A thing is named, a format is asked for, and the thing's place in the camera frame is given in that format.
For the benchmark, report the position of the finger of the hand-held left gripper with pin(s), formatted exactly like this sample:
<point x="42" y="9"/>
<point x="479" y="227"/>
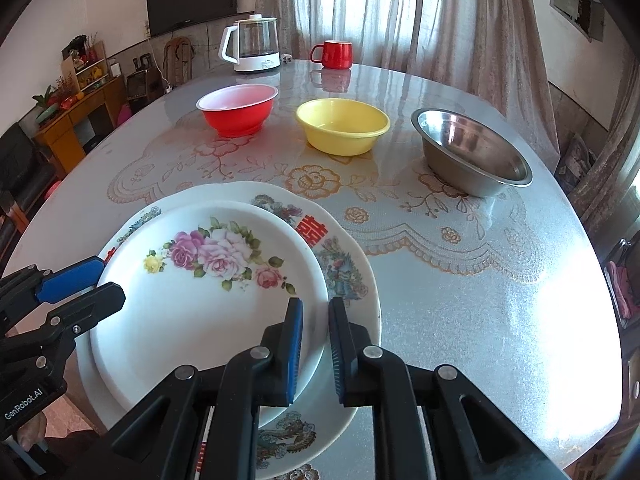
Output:
<point x="70" y="275"/>
<point x="95" y="302"/>

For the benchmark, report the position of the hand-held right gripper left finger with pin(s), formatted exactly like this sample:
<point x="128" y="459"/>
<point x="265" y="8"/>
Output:
<point x="295" y="355"/>

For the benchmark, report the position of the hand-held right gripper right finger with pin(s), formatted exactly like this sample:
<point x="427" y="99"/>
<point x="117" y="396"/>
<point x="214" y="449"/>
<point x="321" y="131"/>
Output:
<point x="337" y="355"/>

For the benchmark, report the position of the white dragon print scalloped plate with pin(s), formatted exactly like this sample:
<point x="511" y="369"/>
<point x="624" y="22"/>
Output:
<point x="345" y="270"/>

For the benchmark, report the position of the white rose print plate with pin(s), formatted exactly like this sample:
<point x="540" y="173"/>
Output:
<point x="200" y="320"/>

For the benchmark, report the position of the yellow plastic bowl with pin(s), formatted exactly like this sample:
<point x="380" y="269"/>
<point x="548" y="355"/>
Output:
<point x="345" y="137"/>

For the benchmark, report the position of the stainless steel bowl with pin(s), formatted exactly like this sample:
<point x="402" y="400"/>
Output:
<point x="460" y="170"/>

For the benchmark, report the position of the red plastic bowl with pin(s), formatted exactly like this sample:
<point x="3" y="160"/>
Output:
<point x="235" y="120"/>

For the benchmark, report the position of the black leather sofa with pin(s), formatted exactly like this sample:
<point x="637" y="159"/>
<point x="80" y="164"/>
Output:
<point x="20" y="170"/>

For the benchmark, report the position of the orange wooden cabinet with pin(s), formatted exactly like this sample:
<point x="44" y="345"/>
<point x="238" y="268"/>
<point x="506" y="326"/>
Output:
<point x="60" y="130"/>

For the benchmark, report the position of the green bowl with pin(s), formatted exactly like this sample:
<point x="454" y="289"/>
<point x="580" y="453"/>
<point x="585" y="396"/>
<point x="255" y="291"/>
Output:
<point x="47" y="114"/>

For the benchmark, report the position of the pink ball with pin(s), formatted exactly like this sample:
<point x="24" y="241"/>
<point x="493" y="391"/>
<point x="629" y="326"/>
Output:
<point x="125" y="114"/>

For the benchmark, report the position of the green potted plant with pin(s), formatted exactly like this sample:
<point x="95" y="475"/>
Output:
<point x="44" y="96"/>

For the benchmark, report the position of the small wooden shelf with ornaments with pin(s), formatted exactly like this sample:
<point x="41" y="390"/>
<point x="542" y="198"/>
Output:
<point x="87" y="70"/>

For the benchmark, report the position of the brown wooden chair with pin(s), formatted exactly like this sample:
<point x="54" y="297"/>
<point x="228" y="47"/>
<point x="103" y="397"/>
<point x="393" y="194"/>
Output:
<point x="180" y="60"/>

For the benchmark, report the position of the white glass electric kettle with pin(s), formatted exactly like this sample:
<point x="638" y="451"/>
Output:
<point x="255" y="62"/>

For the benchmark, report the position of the dark wooden armchair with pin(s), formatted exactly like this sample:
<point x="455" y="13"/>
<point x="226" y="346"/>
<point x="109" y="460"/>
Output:
<point x="612" y="255"/>

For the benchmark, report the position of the pink cloth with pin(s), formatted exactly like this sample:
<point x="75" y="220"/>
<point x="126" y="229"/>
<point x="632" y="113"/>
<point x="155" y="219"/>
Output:
<point x="625" y="290"/>

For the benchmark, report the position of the red mug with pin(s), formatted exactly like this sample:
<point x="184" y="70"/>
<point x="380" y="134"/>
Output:
<point x="336" y="55"/>

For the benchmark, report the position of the pile of printed papers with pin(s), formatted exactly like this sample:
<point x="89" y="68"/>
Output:
<point x="575" y="165"/>

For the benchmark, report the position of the narrow beige sheer curtain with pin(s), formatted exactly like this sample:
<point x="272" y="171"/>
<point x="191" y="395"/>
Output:
<point x="615" y="160"/>

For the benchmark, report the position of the wide beige sheer curtain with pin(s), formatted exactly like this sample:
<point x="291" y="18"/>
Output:
<point x="450" y="20"/>

